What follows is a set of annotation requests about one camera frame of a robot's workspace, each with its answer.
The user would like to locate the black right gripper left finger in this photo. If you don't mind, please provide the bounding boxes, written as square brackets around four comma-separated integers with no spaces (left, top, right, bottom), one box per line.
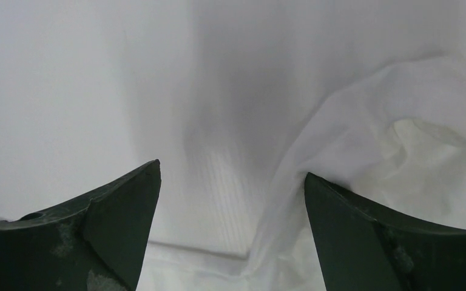
[0,160,161,290]

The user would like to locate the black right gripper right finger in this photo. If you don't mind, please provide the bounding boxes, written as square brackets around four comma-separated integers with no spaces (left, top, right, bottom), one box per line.
[304,174,466,290]

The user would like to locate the white printed t-shirt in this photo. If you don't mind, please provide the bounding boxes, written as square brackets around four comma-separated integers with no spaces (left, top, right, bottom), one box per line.
[138,56,466,290]

